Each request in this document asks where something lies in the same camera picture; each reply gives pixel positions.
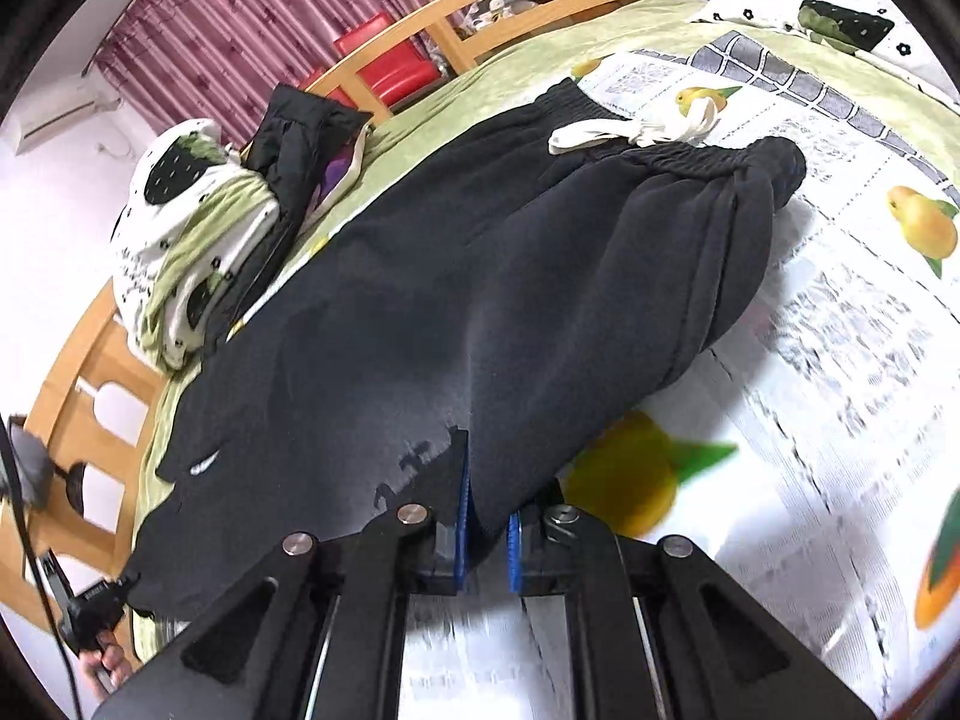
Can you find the black sweatpants with white stripe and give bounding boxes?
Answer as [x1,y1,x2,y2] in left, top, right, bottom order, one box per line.
[125,82,805,621]

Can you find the person's left hand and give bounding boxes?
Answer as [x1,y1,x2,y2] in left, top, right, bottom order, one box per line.
[78,631,133,702]

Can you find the fruit print bed sheet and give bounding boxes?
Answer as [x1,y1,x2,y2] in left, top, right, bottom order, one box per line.
[397,47,960,720]

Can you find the folded white green quilt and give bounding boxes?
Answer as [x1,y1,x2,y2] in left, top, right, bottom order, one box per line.
[110,119,280,374]

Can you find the black jacket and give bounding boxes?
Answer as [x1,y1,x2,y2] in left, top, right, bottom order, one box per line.
[200,85,371,359]

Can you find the red chair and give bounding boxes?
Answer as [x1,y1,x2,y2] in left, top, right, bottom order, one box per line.
[334,11,446,114]

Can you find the white air conditioner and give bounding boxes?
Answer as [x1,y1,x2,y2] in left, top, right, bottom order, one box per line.
[7,78,122,154]

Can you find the maroon curtain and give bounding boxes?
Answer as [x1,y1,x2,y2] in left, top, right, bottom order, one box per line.
[93,0,433,143]

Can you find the green blanket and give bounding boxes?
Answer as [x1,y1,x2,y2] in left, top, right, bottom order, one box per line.
[133,0,958,656]

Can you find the white flower print pillow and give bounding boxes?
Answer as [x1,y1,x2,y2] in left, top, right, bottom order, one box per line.
[693,0,958,98]

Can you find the wooden bed frame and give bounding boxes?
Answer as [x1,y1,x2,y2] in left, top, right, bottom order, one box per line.
[0,0,662,668]

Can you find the black cable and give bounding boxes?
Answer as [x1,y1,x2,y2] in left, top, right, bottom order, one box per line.
[0,413,86,720]

